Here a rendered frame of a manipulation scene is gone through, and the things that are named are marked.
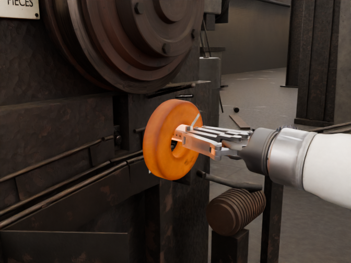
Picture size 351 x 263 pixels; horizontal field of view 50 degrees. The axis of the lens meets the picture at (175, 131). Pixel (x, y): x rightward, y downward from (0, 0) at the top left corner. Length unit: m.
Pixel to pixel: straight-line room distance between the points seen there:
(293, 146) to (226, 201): 0.65
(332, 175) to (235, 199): 0.70
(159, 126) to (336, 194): 0.30
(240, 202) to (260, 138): 0.65
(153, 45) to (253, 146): 0.38
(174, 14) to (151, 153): 0.38
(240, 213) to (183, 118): 0.57
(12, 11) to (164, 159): 0.46
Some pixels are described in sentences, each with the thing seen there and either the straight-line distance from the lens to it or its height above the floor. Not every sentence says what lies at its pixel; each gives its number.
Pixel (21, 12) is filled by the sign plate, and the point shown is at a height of 1.07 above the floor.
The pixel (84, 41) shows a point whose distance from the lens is 0.84.
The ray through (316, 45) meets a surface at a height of 1.00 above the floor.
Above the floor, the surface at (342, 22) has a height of 1.19.
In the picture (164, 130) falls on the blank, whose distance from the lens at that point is 0.66.
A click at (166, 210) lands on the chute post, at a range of 1.13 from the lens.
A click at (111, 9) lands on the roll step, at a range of 0.85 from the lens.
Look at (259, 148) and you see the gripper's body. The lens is 0.59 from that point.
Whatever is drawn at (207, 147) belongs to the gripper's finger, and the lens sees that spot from 0.62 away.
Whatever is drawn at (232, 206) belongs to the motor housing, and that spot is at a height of 0.52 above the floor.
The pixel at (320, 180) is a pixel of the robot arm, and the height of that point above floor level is 0.82.
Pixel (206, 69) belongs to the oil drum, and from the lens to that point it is 3.69.
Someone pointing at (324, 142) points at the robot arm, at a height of 0.87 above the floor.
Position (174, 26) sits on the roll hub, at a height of 1.05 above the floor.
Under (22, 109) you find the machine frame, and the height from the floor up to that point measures 0.87.
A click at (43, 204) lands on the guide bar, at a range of 0.83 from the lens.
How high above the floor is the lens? 1.00
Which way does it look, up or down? 13 degrees down
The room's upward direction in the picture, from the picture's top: straight up
